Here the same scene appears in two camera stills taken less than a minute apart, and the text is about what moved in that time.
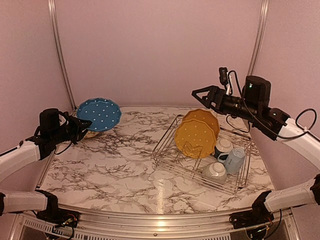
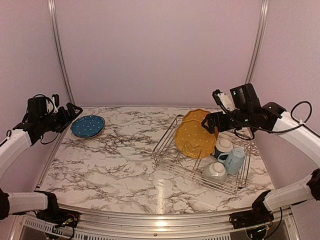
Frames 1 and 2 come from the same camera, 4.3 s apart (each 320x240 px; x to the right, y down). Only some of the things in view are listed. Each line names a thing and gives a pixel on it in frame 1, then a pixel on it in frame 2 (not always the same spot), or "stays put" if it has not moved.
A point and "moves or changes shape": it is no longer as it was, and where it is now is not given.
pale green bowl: [216, 172] stays put
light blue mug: [234, 160] stays put
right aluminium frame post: [264, 4] stays put
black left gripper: [78, 127] to [66, 120]
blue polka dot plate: [104, 113] moves or changes shape
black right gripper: [215, 92] to [222, 125]
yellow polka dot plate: [195, 138] stays put
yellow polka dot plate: [205, 116] stays put
